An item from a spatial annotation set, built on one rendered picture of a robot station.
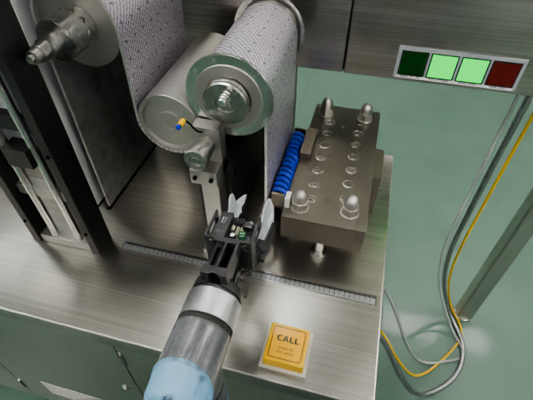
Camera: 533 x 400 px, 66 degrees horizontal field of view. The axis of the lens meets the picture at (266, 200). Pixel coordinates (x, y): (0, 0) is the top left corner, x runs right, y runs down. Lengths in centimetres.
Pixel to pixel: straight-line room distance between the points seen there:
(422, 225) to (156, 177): 154
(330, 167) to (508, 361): 132
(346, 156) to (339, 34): 26
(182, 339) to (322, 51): 69
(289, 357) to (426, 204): 175
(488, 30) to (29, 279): 104
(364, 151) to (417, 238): 130
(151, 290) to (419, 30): 75
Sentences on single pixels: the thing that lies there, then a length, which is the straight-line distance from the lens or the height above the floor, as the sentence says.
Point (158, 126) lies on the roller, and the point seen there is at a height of 116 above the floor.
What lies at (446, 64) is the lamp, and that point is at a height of 119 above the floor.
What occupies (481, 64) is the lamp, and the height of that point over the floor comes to 120.
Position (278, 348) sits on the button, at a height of 92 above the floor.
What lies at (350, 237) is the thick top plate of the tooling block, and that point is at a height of 101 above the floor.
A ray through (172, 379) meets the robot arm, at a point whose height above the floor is 115.
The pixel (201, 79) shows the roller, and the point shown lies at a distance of 68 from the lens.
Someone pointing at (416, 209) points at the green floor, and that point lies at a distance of 233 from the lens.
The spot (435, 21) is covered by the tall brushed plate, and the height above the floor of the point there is 127.
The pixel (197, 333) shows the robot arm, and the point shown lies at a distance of 52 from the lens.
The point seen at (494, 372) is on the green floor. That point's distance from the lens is 194.
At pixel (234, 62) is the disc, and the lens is 65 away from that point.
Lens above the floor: 161
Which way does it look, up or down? 46 degrees down
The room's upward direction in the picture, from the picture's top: straight up
